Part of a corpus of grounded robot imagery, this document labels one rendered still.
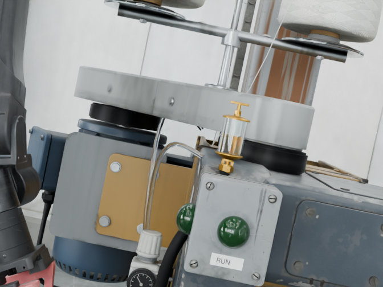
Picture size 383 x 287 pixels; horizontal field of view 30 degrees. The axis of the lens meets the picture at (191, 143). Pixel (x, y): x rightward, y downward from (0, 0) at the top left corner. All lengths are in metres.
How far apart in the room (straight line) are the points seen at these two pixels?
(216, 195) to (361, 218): 0.15
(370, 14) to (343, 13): 0.04
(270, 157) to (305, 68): 0.41
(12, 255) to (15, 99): 0.18
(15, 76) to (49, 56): 5.12
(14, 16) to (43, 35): 5.12
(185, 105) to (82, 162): 0.24
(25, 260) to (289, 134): 0.33
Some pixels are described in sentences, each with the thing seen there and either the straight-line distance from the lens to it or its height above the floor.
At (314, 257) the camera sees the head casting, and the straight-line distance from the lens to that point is 0.72.
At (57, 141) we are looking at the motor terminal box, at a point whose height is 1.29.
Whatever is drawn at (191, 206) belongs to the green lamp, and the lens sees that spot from 0.67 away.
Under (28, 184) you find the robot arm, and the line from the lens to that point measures 0.91.
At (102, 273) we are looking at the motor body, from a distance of 1.15.
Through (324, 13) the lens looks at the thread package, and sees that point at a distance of 0.99.
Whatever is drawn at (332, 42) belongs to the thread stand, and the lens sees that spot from 1.01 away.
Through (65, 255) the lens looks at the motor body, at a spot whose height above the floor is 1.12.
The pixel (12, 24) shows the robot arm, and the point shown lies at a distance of 0.89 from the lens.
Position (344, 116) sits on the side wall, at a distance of 6.00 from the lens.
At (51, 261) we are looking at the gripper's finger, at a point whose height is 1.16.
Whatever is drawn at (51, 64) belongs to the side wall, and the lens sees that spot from 5.98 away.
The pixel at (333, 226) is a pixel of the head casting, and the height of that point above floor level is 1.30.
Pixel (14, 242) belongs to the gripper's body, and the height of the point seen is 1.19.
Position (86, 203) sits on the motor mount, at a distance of 1.10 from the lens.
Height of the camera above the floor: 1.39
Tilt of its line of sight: 3 degrees down
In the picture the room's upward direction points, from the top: 12 degrees clockwise
